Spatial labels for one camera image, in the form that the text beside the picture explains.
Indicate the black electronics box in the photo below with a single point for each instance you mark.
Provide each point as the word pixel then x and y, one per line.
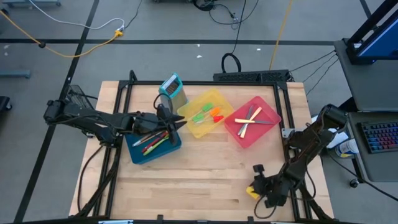
pixel 248 76

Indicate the pink plastic bin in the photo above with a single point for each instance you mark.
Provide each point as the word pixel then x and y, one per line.
pixel 258 137

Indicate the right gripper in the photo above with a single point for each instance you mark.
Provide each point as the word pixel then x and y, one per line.
pixel 270 188

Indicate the yellow block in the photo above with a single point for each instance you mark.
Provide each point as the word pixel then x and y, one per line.
pixel 251 193

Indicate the backlit black keyboard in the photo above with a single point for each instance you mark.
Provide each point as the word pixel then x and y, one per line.
pixel 381 137

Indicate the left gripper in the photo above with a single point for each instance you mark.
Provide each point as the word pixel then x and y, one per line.
pixel 152 123

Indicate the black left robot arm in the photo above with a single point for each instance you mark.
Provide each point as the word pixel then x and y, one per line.
pixel 93 119

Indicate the yellow-green utensil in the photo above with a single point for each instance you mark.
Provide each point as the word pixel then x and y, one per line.
pixel 155 147

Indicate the black aluminium table frame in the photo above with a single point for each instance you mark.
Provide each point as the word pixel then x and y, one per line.
pixel 202 83

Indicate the blue plastic bin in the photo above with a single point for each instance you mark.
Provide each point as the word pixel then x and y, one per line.
pixel 136 155

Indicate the grey computer desk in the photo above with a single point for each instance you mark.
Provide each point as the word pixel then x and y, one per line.
pixel 367 87

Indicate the computer monitor blue screen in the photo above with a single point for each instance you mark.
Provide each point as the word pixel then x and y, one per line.
pixel 379 40

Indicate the white labelled bottle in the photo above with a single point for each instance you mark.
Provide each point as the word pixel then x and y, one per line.
pixel 346 148

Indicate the yellow plastic bin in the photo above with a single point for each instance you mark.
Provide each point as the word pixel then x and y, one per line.
pixel 202 129

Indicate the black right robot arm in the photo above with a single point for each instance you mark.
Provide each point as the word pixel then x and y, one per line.
pixel 311 143

